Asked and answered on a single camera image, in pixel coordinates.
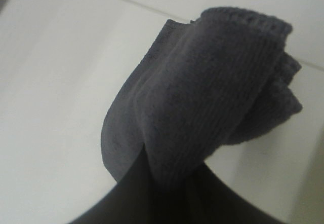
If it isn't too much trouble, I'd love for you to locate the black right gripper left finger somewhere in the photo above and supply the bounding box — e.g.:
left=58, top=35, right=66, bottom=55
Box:
left=71, top=147, right=161, bottom=224

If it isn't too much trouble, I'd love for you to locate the dark grey towel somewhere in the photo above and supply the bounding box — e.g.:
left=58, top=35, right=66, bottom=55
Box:
left=101, top=7, right=302, bottom=188

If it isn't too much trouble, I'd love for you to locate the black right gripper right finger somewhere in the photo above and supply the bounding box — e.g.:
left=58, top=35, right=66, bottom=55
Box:
left=161, top=164, right=273, bottom=223

